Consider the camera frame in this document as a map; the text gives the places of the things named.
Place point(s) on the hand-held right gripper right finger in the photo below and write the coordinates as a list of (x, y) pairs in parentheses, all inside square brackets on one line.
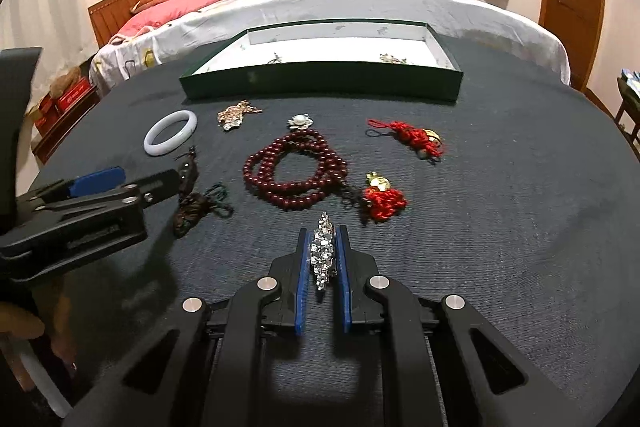
[(344, 287)]

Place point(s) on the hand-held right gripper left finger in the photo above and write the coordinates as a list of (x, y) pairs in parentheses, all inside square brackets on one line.
[(301, 287)]

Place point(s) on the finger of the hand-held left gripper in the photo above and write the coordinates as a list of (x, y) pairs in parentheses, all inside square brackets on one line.
[(97, 181), (160, 187)]

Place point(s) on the silver rhinestone brooch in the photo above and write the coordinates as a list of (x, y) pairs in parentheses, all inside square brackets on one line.
[(322, 252)]

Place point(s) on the white jade bangle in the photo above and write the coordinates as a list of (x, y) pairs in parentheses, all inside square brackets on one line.
[(149, 140)]

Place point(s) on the red knot tassel gold charm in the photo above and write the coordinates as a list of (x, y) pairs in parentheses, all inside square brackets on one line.
[(407, 136), (385, 202)]

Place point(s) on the rose gold brooch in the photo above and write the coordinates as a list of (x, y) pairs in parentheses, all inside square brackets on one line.
[(235, 114)]

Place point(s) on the pearl flower brooch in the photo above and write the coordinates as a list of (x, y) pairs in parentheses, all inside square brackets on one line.
[(300, 122)]

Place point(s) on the green jewelry box tray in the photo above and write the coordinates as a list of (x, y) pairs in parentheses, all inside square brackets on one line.
[(320, 87)]

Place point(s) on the person's left hand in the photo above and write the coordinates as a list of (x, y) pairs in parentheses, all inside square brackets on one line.
[(20, 319)]

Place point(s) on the wooden nightstand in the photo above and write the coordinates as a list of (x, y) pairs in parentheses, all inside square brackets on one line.
[(60, 127)]

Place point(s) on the brown stuffed toy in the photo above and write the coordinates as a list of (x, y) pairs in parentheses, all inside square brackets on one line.
[(65, 81)]

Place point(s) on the red box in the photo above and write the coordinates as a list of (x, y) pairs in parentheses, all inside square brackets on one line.
[(75, 96)]

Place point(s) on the small dark pendant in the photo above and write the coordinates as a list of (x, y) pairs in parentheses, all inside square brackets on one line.
[(275, 58)]

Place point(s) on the pink pillow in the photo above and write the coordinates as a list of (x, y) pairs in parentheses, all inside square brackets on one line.
[(165, 9)]

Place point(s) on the bed with white printed sheet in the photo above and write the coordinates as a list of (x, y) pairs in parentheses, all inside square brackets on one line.
[(350, 2)]

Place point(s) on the wooden chair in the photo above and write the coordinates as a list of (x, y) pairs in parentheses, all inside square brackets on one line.
[(627, 107)]

